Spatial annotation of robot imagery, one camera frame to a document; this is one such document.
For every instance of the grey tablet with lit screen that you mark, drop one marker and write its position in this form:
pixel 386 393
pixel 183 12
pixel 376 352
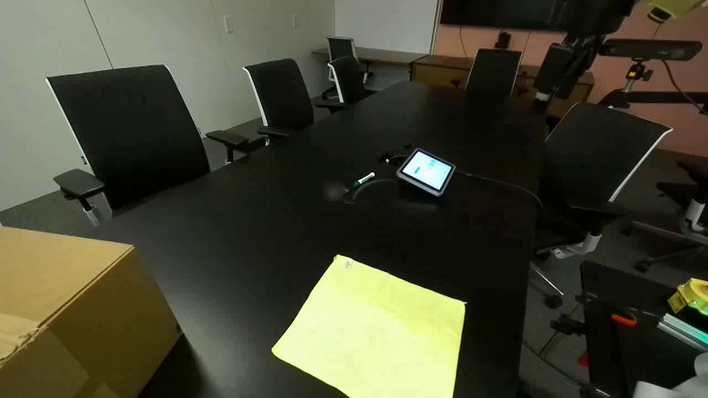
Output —
pixel 426 170

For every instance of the yellow cloth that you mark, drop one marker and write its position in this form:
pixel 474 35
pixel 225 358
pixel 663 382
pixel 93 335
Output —
pixel 369 333

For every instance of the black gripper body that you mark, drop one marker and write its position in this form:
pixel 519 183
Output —
pixel 560 69

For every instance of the black tripod boom stand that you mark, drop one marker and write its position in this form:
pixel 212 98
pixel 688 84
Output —
pixel 655 98

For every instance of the brown cardboard box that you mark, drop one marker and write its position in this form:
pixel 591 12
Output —
pixel 59 310

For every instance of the yellow green plastic piece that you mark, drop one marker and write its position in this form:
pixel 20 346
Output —
pixel 688 295

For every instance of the white wall switch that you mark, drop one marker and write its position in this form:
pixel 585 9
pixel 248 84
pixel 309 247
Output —
pixel 228 24

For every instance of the black office chair white frame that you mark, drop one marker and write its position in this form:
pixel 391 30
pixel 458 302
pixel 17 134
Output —
pixel 345 78
pixel 342 47
pixel 283 91
pixel 134 134
pixel 599 146

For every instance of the black robot mounting stand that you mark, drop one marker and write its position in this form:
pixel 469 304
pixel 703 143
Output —
pixel 611 355

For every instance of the black wall screen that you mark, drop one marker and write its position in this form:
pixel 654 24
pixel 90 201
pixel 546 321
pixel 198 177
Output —
pixel 500 12

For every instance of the orange clamp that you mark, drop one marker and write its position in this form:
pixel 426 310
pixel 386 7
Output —
pixel 624 318

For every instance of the aluminium rail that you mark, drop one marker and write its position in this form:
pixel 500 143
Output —
pixel 683 329

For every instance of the black stereo camera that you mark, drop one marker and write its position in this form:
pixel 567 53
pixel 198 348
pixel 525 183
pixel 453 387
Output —
pixel 650 48

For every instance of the wooden sideboard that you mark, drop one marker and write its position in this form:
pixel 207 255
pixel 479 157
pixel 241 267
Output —
pixel 435 69

